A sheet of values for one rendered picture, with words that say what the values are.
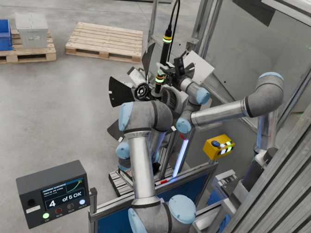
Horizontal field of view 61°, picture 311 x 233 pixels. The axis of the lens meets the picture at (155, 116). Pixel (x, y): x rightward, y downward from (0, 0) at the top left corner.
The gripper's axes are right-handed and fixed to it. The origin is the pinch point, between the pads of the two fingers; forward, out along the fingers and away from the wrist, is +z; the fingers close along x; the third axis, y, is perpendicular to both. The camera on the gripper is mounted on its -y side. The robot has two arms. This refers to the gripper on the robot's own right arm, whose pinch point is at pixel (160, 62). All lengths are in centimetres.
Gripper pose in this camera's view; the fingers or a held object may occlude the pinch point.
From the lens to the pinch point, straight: 150.6
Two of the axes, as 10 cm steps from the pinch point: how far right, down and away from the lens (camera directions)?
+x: 7.5, -3.3, 5.7
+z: -6.4, -5.8, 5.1
